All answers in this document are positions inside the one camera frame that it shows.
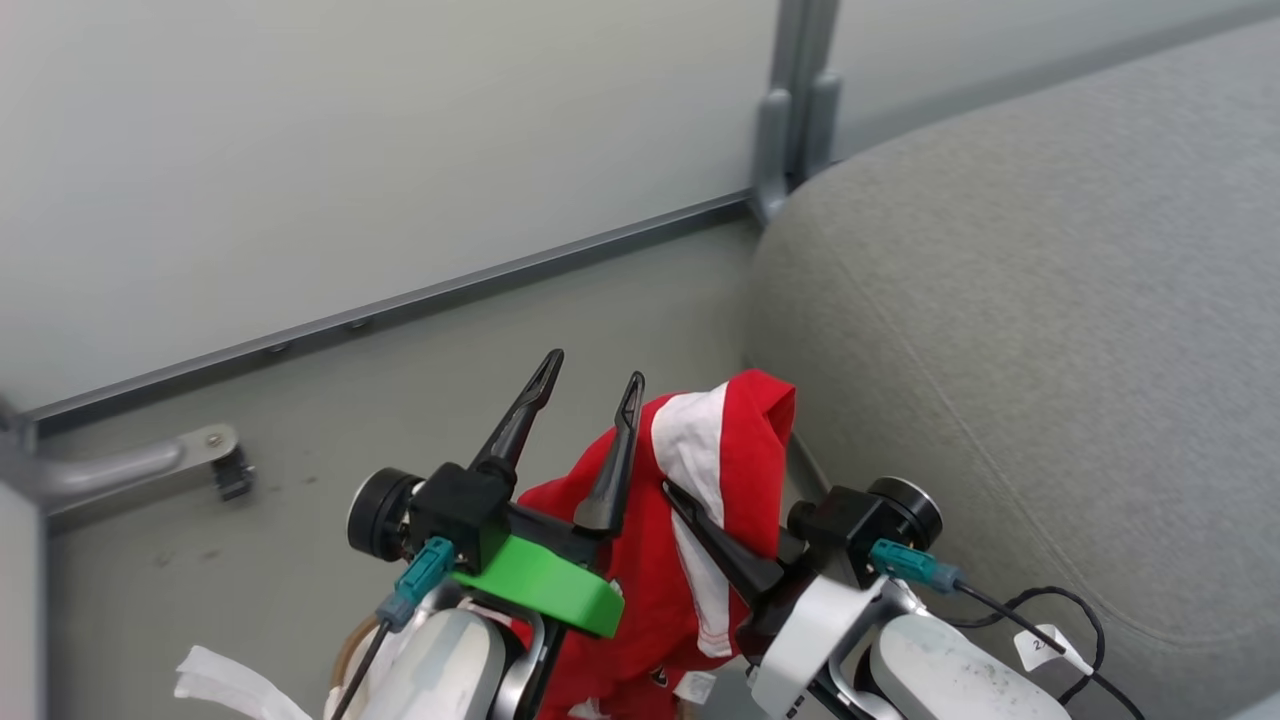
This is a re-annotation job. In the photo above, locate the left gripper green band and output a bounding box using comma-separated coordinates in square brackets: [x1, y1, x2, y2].
[450, 348, 647, 641]

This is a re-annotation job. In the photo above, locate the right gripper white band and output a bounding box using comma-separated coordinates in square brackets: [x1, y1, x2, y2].
[661, 480, 889, 720]

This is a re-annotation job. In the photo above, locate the red white clothing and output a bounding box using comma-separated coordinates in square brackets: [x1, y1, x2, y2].
[515, 368, 798, 720]

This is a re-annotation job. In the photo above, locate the small black caster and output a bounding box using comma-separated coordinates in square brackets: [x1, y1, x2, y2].
[212, 446, 256, 503]

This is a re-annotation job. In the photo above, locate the grey fabric sofa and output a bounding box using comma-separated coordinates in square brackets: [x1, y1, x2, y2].
[742, 15, 1280, 720]

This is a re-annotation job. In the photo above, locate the white crumpled cloth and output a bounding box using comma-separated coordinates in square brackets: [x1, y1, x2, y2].
[173, 645, 313, 720]

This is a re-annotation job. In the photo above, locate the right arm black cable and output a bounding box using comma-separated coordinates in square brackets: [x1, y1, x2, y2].
[868, 538, 1147, 720]

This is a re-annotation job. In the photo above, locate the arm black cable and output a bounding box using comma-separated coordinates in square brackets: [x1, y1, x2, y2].
[868, 538, 1147, 720]
[328, 536, 458, 720]

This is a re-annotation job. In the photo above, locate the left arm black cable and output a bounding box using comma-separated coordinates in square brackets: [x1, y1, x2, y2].
[328, 536, 458, 720]

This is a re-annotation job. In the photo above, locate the long grey partition rail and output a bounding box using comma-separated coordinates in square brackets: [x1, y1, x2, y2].
[0, 190, 763, 443]

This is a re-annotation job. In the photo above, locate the white cable label tag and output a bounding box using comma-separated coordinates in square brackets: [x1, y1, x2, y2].
[1013, 624, 1094, 677]

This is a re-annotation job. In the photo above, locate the grey partition post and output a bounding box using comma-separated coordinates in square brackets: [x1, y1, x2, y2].
[748, 0, 843, 227]

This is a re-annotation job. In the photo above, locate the short grey partition rail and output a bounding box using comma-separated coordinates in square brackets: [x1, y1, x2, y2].
[832, 0, 1280, 161]

